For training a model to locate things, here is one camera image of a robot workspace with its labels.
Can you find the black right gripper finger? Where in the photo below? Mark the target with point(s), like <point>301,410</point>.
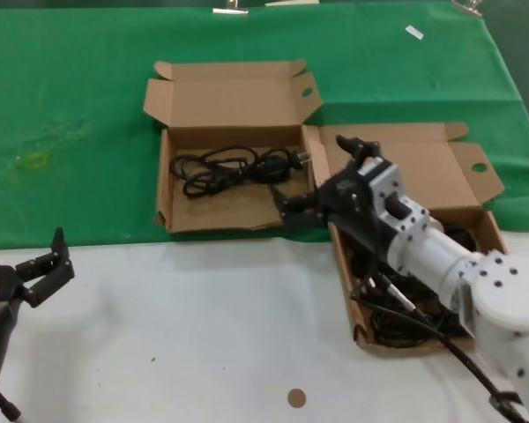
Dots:
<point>300,209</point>
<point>363,150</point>

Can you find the green table cloth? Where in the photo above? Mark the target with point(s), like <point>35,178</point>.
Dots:
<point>70,88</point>

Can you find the beige paper strip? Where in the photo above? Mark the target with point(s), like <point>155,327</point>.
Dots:
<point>291,2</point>

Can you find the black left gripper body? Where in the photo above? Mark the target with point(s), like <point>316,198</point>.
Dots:
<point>0,286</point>

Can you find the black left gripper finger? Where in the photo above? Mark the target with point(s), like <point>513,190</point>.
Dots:
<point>64,260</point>

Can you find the white tape piece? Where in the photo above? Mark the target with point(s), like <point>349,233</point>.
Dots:
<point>414,32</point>

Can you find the silver binder clip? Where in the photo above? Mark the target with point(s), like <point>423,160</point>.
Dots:
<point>467,8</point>
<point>229,9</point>

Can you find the brown round disc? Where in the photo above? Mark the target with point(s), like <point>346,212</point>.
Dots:
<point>296,398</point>

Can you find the open brown cardboard box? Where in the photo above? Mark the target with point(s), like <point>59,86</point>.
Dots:
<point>441,176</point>
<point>229,106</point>

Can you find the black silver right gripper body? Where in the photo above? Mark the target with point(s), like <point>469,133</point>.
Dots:
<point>357,198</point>

